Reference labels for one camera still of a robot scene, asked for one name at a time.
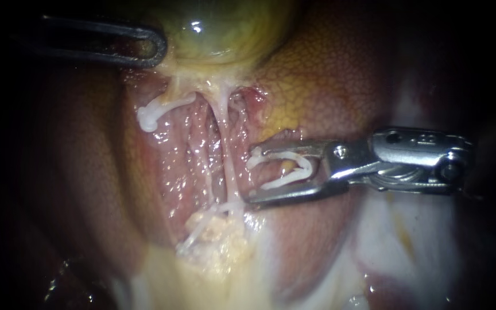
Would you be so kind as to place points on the right arm instrument jaw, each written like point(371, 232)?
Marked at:
point(295, 193)
point(291, 147)

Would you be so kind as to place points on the pale fatty tissue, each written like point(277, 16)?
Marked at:
point(218, 258)
point(403, 241)

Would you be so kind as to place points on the white clip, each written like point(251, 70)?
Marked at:
point(302, 165)
point(148, 118)

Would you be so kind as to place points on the left arm instrument jaw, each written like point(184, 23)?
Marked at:
point(159, 45)

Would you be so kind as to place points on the dark red liver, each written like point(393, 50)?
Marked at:
point(330, 77)

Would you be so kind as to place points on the right arm instrument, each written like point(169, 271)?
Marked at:
point(403, 150)

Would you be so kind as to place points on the gallbladder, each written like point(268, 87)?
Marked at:
point(222, 30)

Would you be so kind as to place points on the thin tube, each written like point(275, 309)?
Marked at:
point(228, 155)

